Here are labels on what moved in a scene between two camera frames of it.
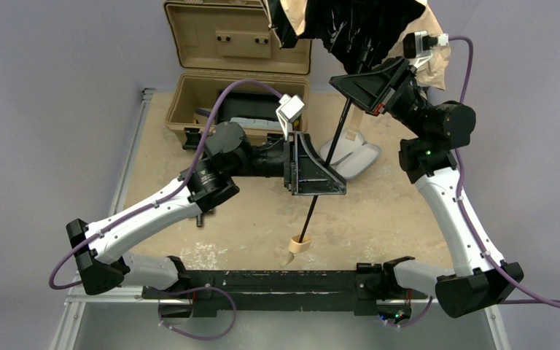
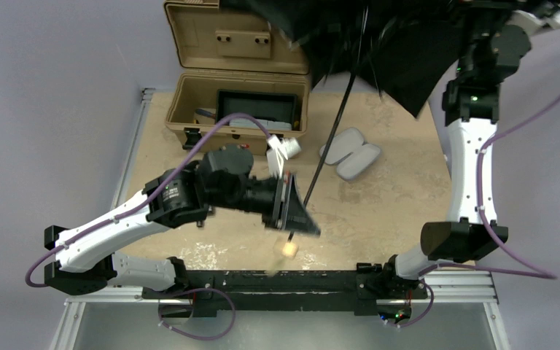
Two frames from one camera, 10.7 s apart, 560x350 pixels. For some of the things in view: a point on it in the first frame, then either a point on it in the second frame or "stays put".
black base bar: x=370 y=291 stays put
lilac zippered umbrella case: x=351 y=154 stays put
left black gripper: x=289 y=164 -> x=282 y=202
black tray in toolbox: x=254 y=104 stays put
